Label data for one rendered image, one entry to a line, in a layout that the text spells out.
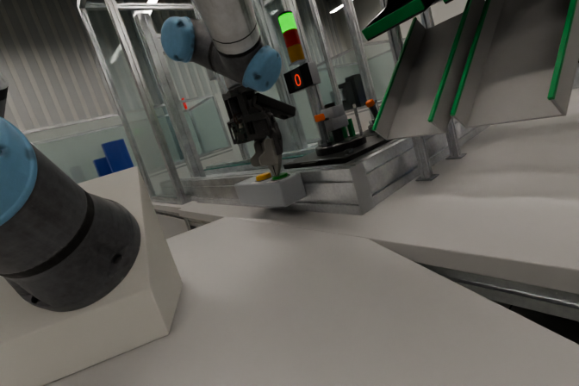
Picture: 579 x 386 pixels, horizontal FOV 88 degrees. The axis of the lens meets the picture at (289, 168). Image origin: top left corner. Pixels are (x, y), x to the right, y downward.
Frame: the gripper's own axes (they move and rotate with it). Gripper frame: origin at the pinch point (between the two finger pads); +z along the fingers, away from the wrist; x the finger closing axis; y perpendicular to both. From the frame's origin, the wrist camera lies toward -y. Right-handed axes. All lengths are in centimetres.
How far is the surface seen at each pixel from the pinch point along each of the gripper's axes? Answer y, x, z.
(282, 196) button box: 3.4, 3.4, 5.3
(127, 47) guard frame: -1, -80, -58
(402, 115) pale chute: -15.8, 24.7, -4.6
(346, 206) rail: -3.5, 15.0, 10.2
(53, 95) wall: -27, -793, -215
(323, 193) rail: -3.5, 9.2, 7.3
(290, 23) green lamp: -32, -15, -39
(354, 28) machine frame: -128, -59, -52
